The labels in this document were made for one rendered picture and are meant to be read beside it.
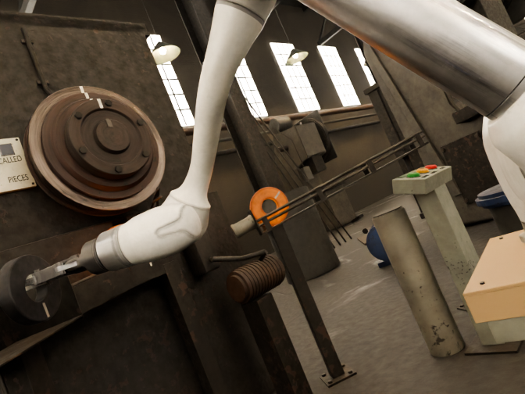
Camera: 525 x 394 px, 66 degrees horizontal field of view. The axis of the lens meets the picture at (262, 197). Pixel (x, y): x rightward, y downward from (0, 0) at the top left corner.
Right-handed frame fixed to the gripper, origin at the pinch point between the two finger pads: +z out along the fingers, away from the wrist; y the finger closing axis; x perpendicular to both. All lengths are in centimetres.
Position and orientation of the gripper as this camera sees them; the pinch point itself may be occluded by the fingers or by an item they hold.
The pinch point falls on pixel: (29, 282)
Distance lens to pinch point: 106.1
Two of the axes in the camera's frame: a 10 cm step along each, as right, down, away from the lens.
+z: -9.2, 3.5, 1.8
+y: 1.9, 0.0, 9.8
